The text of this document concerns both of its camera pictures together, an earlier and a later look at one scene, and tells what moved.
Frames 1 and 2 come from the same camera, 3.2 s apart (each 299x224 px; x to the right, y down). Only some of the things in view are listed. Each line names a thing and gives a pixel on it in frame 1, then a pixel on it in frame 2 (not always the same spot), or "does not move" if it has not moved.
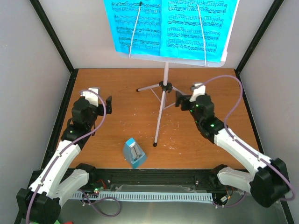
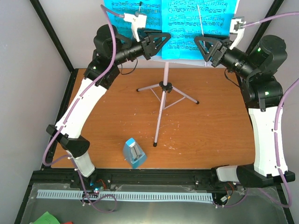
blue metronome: x=133 y=153 does not move
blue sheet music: x=181 y=34 does not move
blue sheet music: x=122 y=14 does not move
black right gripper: x=185 y=98 -> x=217 y=53
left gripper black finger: x=109 y=105 -> x=153 y=50
